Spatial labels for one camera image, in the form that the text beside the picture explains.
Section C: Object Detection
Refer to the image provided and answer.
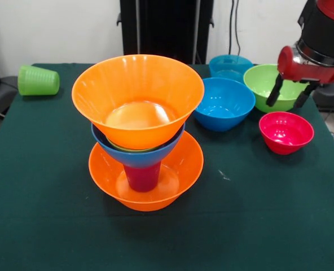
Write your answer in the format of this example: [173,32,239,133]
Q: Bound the black stand base with knob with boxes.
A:
[313,70,334,113]

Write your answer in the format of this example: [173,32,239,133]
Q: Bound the small translucent blue bowl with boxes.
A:
[208,54,254,84]

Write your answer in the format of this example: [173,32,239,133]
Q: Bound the green plastic cup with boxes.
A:
[17,64,60,97]

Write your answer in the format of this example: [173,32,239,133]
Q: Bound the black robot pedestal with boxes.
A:
[116,0,215,65]

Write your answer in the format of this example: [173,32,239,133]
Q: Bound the dark green table cloth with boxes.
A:
[0,63,334,271]

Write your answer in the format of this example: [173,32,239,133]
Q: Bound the small green plastic bowl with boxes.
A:
[107,138,162,153]

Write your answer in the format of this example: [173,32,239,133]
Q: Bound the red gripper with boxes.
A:
[266,45,334,108]

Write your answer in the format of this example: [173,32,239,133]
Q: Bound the purple plastic cup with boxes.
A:
[123,163,162,193]

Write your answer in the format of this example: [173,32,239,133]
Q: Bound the small pink plastic bowl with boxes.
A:
[258,111,315,156]

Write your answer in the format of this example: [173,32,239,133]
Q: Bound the large green plastic bowl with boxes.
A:
[243,64,312,113]

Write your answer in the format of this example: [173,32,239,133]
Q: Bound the large orange plastic bowl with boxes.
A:
[72,54,205,150]
[88,131,205,212]

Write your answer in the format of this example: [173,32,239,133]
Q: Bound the blue plastic bowl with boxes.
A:
[192,77,256,133]
[90,123,186,169]

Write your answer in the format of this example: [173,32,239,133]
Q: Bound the black hanging cable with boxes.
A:
[230,0,241,57]

